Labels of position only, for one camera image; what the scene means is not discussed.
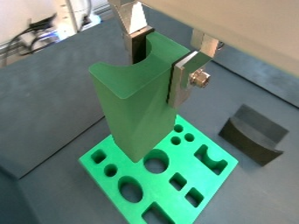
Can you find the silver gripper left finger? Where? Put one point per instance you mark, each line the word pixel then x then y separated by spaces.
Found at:
pixel 131 17

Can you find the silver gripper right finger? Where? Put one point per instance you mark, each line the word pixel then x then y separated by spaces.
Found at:
pixel 188 72

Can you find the green arch block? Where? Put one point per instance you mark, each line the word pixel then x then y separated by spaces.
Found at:
pixel 132 95

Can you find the dark grey arch block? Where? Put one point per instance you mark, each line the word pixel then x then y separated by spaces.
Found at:
pixel 254 134

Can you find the green shape sorter board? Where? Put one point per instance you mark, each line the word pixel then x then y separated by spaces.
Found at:
pixel 172 181

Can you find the white aluminium frame post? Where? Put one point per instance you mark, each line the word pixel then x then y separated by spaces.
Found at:
pixel 75 17

